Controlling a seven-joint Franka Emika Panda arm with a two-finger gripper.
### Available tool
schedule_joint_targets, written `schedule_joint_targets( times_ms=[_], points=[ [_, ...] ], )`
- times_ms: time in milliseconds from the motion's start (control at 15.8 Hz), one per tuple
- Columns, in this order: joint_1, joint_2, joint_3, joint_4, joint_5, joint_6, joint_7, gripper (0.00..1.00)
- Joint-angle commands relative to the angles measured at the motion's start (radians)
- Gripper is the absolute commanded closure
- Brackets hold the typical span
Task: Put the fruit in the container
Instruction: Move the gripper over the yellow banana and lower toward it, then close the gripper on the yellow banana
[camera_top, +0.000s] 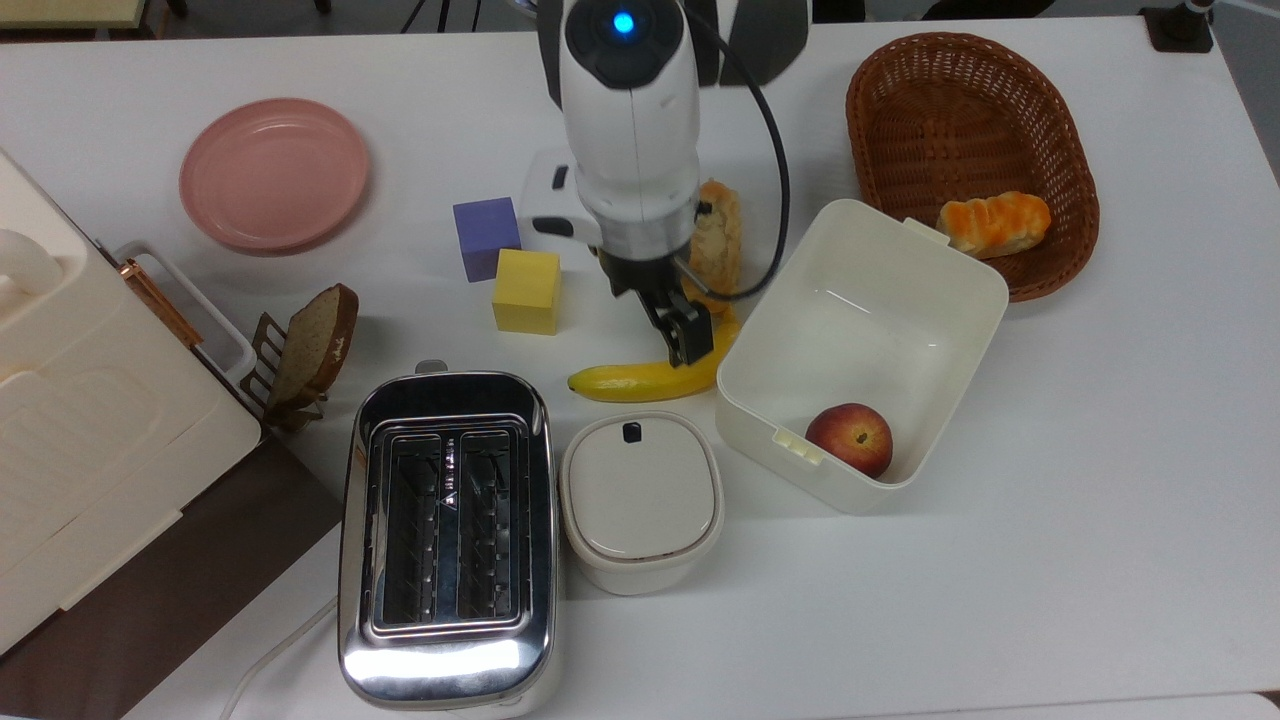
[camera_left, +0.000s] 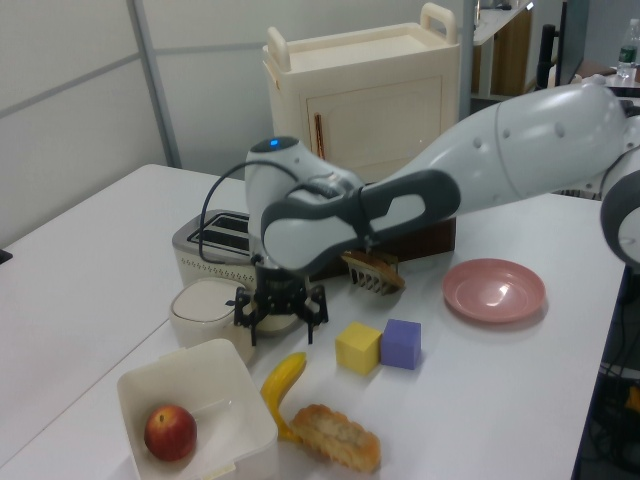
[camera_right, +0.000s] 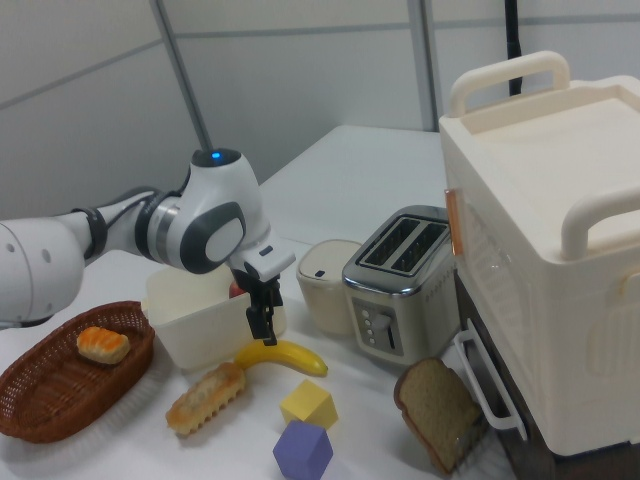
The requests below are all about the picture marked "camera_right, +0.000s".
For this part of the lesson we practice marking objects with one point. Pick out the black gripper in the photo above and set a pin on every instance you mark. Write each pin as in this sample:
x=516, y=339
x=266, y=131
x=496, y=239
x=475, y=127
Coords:
x=262, y=295

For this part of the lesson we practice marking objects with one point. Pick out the yellow banana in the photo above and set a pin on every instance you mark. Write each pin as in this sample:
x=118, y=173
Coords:
x=295, y=356

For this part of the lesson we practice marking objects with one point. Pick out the white square plastic container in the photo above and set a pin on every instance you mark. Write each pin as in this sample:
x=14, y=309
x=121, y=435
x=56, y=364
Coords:
x=200, y=330

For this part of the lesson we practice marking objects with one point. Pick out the long ridged bread pastry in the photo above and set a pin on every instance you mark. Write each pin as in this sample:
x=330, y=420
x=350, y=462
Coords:
x=205, y=400

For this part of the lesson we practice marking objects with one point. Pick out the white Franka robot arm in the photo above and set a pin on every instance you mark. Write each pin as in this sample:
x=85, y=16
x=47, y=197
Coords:
x=220, y=200

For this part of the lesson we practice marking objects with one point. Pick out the red apple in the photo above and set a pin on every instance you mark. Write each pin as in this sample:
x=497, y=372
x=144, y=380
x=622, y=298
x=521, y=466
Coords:
x=237, y=290

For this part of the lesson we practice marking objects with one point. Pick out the white lidded canister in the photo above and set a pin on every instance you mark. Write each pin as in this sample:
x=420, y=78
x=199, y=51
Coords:
x=325, y=295

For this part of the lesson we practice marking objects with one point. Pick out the yellow foam cube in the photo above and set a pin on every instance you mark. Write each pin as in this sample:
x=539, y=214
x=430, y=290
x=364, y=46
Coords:
x=307, y=405

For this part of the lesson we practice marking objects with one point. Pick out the silver two-slot toaster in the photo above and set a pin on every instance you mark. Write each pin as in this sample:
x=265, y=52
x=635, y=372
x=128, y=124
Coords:
x=395, y=300

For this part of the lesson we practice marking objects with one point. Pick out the purple foam cube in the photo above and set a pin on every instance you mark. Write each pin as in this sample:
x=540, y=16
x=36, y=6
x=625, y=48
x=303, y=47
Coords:
x=302, y=450

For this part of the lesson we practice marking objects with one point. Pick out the small glazed bread roll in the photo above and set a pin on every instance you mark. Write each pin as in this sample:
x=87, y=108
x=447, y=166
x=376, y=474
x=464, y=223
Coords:
x=102, y=345

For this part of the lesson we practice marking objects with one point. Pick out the brown bread slice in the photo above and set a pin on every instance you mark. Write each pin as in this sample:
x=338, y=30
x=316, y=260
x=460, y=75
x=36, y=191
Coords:
x=435, y=415

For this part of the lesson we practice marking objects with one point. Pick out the brown wicker basket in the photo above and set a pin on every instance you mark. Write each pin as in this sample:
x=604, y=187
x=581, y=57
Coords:
x=55, y=400

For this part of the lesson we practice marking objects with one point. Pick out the black pole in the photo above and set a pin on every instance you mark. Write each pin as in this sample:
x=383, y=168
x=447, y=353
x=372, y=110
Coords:
x=512, y=40

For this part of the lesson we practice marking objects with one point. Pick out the slanted grey wall post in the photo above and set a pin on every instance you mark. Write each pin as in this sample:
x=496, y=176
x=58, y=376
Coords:
x=182, y=75

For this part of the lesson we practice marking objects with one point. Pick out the grey partition post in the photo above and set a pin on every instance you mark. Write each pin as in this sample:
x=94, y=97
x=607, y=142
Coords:
x=424, y=65

